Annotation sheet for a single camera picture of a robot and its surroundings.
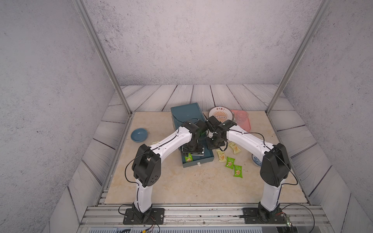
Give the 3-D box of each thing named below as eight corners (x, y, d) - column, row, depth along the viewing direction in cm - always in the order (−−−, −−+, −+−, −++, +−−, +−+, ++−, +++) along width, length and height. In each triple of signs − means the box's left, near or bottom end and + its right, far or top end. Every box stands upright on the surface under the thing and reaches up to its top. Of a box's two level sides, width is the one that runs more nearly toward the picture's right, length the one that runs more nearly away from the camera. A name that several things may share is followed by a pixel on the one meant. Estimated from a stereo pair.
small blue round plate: (130, 142, 105) (129, 139, 103) (134, 131, 112) (132, 128, 109) (146, 142, 105) (144, 139, 103) (148, 131, 112) (147, 128, 109)
